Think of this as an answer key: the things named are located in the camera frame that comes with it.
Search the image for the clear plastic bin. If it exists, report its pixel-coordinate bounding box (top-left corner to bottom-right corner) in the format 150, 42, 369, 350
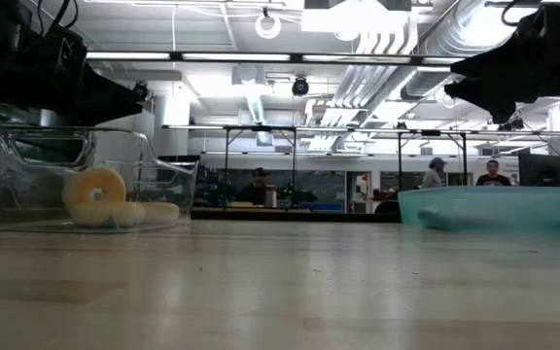
0, 124, 198, 234

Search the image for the silver ceiling duct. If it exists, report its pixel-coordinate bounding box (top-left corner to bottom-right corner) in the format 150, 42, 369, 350
337, 0, 519, 108

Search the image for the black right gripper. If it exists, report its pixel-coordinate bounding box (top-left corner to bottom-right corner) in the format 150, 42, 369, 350
443, 2, 560, 125

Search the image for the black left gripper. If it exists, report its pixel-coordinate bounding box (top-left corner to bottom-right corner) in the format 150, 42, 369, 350
0, 21, 144, 126

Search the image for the person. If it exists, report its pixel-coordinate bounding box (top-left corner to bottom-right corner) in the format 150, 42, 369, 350
235, 166, 274, 206
474, 158, 512, 188
420, 156, 449, 190

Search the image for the black dome ceiling camera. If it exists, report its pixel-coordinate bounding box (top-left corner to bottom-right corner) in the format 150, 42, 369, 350
291, 76, 310, 97

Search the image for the black computer monitor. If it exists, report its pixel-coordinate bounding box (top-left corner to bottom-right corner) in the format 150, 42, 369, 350
517, 153, 560, 189

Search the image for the green plastic tray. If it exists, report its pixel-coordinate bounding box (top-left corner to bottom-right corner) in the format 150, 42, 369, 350
397, 186, 560, 237

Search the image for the white ceiling ring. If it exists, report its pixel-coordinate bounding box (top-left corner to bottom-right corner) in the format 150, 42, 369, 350
254, 12, 283, 41

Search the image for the black background frame stand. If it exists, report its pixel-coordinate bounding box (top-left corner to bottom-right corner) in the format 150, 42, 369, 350
396, 128, 469, 189
221, 124, 300, 200

